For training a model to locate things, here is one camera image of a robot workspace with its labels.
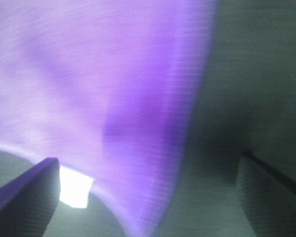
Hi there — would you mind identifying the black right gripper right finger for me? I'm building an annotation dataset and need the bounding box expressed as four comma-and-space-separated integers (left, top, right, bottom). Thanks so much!
236, 152, 296, 237

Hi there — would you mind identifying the purple microfiber towel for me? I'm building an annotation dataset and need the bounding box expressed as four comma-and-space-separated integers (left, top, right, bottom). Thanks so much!
0, 0, 217, 237

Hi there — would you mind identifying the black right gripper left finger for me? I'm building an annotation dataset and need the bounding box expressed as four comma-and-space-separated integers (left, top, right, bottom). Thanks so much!
0, 158, 60, 237

